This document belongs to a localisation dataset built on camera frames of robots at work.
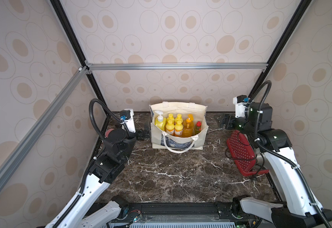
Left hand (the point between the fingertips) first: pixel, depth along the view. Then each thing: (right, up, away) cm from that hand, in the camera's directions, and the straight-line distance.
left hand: (146, 117), depth 62 cm
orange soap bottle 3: (+16, -5, +24) cm, 30 cm away
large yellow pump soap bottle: (+5, -1, +24) cm, 24 cm away
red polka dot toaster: (+53, -20, +21) cm, 61 cm away
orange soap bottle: (+11, -5, +25) cm, 27 cm away
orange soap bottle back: (+11, +1, +26) cm, 29 cm away
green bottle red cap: (+28, -5, +28) cm, 40 cm away
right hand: (+38, +2, +6) cm, 39 cm away
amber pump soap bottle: (+22, -5, +30) cm, 38 cm away
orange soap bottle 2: (+16, 0, +25) cm, 29 cm away
